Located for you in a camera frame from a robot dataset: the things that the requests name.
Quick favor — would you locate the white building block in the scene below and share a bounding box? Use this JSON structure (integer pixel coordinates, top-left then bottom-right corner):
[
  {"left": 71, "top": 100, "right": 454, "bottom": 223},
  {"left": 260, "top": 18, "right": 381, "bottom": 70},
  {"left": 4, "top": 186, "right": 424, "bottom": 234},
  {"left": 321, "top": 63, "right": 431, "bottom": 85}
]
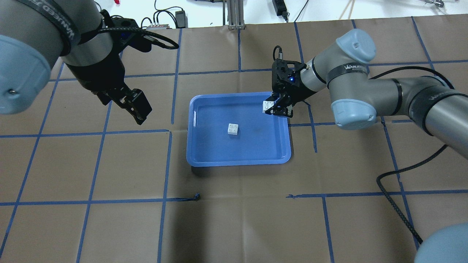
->
[
  {"left": 227, "top": 123, "right": 239, "bottom": 136},
  {"left": 262, "top": 100, "right": 275, "bottom": 114}
]

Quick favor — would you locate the blue plastic tray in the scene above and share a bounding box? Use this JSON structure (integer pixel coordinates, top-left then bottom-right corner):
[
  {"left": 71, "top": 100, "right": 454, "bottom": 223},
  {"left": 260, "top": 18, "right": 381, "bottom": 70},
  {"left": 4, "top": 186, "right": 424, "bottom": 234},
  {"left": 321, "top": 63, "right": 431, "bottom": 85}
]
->
[{"left": 186, "top": 92, "right": 291, "bottom": 167}]

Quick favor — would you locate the brown paper table cover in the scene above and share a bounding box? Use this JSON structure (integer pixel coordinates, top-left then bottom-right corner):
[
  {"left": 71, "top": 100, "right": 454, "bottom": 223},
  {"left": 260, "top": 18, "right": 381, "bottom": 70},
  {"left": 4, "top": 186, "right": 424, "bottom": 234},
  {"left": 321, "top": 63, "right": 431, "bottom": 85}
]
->
[{"left": 0, "top": 14, "right": 468, "bottom": 263}]

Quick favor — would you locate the black power adapter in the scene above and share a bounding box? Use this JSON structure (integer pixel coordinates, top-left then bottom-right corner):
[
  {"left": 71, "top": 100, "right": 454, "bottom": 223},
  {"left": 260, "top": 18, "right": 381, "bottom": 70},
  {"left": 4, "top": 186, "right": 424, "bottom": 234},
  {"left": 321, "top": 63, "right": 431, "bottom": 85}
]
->
[{"left": 271, "top": 0, "right": 288, "bottom": 16}]

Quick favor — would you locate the aluminium frame post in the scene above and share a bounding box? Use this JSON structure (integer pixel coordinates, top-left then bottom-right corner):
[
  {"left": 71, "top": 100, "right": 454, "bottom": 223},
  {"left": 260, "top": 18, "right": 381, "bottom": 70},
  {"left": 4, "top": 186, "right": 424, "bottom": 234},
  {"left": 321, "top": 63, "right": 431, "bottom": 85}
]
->
[{"left": 221, "top": 0, "right": 246, "bottom": 30}]

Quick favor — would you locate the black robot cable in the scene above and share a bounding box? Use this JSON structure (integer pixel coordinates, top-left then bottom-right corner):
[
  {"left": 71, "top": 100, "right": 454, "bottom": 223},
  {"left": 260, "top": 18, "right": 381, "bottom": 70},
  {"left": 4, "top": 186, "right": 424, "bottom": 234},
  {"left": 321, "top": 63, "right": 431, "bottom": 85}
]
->
[{"left": 376, "top": 145, "right": 449, "bottom": 244}]

